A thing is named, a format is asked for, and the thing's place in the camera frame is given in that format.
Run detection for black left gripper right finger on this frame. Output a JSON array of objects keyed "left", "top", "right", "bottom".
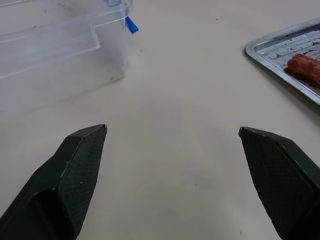
[{"left": 238, "top": 126, "right": 320, "bottom": 240}]

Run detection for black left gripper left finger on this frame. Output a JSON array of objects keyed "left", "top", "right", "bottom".
[{"left": 0, "top": 123, "right": 108, "bottom": 240}]

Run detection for red meat piece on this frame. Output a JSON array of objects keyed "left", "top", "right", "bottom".
[{"left": 286, "top": 53, "right": 320, "bottom": 87}]

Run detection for silver metal tray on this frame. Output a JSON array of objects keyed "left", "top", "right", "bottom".
[{"left": 244, "top": 17, "right": 320, "bottom": 106}]

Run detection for clear plastic storage box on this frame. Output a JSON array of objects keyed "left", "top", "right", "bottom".
[{"left": 0, "top": 0, "right": 135, "bottom": 118}]

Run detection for blue box latch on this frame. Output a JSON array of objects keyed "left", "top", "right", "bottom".
[{"left": 124, "top": 16, "right": 139, "bottom": 35}]

